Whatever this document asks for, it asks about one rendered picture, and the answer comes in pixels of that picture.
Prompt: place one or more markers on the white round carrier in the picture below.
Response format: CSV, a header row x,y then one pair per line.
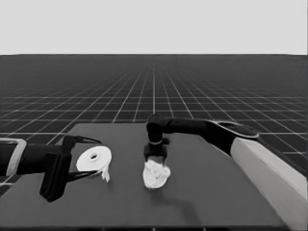
x,y
159,184

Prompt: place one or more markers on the large thick white disc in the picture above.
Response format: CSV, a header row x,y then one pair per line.
x,y
93,166

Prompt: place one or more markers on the small white T-shaped piece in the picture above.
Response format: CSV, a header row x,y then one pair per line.
x,y
106,175

